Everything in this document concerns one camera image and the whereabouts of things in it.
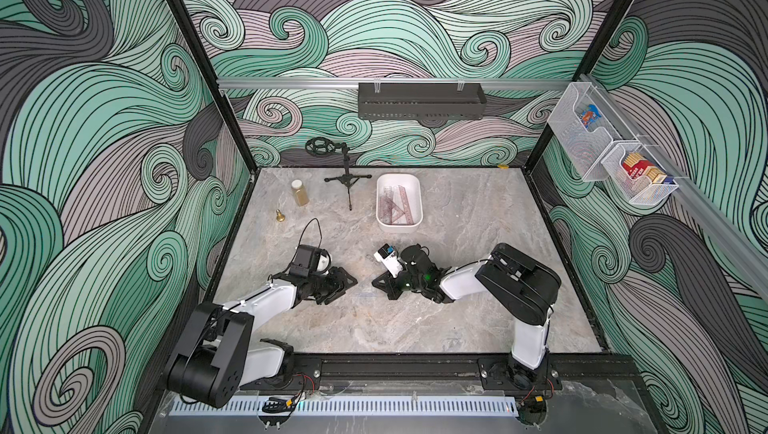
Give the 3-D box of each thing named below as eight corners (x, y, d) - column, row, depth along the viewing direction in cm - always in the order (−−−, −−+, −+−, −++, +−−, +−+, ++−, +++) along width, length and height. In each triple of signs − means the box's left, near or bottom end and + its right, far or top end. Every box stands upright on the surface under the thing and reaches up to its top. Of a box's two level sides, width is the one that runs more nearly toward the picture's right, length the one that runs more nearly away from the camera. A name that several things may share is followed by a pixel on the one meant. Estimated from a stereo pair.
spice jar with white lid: (294, 202, 112) (288, 185, 105) (301, 195, 114) (296, 178, 107) (304, 207, 110) (299, 190, 103) (311, 200, 113) (306, 183, 105)
